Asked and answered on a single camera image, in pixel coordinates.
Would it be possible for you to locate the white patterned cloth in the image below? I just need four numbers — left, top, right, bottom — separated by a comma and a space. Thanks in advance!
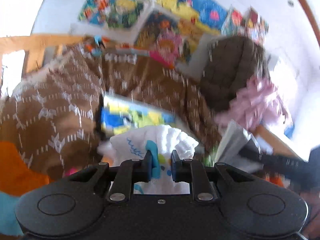
97, 125, 199, 195

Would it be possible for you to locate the grey colourful tray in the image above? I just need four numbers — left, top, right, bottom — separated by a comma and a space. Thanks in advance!
95, 93, 178, 140

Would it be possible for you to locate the white paper packet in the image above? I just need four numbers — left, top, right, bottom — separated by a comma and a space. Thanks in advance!
214, 120, 263, 173

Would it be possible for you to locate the pink crumpled garment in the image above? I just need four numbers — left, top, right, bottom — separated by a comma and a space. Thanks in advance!
214, 75, 292, 132

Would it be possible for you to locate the brown PF patterned blanket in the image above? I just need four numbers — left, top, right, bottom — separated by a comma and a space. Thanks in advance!
1, 41, 221, 180

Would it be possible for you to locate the brown quilted jacket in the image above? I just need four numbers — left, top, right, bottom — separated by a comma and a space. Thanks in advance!
200, 36, 270, 112

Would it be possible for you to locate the pink girl cartoon painting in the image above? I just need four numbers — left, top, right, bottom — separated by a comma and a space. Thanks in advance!
149, 31, 191, 68

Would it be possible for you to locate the starry night style painting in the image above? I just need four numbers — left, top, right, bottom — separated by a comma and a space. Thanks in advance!
134, 10, 178, 49

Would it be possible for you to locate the blue sea jellyfish painting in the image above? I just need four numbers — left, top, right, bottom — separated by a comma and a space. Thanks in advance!
156, 0, 228, 34

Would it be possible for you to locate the blond boy cartoon painting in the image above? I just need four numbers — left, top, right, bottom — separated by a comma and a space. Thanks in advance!
78, 0, 145, 29

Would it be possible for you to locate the wooden bed rail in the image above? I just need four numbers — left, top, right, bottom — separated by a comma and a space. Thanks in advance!
1, 34, 85, 77

